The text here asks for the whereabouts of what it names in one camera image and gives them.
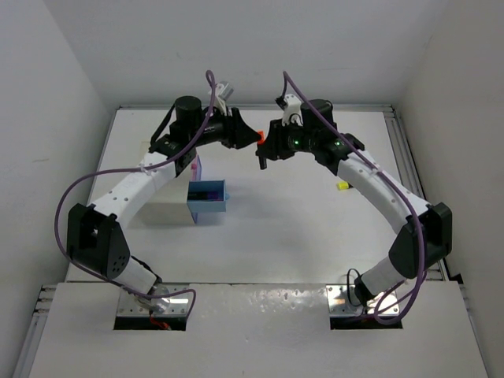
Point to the aluminium frame rail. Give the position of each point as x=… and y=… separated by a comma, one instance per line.
x=406, y=166

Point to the pink drawer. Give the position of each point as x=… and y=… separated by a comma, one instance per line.
x=194, y=164

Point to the light blue drawer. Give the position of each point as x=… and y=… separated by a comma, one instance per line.
x=197, y=204

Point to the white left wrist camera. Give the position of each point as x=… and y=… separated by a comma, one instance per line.
x=224, y=90

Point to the yellow black highlighter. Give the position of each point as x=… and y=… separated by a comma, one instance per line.
x=343, y=185

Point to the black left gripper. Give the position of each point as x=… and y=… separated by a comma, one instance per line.
x=235, y=132

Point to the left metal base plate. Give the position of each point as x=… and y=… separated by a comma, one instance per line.
x=174, y=302

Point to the white drawer cabinet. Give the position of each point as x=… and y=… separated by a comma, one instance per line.
x=168, y=207

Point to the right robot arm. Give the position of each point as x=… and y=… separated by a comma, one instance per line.
x=422, y=229

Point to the orange black highlighter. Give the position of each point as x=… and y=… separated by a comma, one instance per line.
x=260, y=152

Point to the purple black highlighter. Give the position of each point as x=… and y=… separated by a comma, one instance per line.
x=210, y=195

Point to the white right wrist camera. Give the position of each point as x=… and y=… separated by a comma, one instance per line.
x=290, y=105

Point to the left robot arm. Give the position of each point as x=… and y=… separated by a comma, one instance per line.
x=95, y=233

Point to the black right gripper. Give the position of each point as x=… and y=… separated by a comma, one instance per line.
x=274, y=143

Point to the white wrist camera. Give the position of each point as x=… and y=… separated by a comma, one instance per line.
x=290, y=105
x=224, y=90

